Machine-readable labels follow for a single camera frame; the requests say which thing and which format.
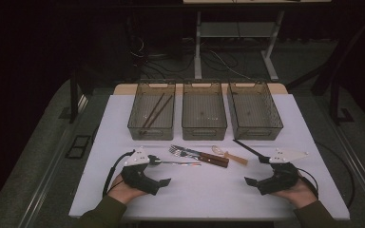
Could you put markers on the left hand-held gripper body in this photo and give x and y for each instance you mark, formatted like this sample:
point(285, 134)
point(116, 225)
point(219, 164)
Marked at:
point(138, 179)

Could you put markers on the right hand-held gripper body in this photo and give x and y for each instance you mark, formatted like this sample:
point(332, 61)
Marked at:
point(282, 177)

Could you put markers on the black chopstick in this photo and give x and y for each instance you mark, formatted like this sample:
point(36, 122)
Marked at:
point(249, 150)
point(246, 147)

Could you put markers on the smoky clear plastic bin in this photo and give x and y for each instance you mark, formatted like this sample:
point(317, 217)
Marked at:
point(256, 133)
point(152, 134)
point(204, 133)

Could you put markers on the metal spoon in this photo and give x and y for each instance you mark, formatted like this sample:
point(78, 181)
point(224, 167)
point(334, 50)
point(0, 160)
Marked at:
point(183, 163)

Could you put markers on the person's left hand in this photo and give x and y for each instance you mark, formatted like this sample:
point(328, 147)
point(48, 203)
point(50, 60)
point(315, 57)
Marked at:
point(123, 191)

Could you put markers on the person's right hand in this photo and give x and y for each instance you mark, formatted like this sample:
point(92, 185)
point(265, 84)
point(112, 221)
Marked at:
point(297, 196)

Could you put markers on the white table cloth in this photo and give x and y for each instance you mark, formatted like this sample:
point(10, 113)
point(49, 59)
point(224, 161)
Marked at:
point(202, 196)

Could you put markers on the black metal stand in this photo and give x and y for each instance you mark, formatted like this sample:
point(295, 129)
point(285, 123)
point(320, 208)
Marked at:
point(333, 104)

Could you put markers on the white metal desk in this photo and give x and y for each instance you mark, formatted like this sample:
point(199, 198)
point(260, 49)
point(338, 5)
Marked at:
point(198, 47)

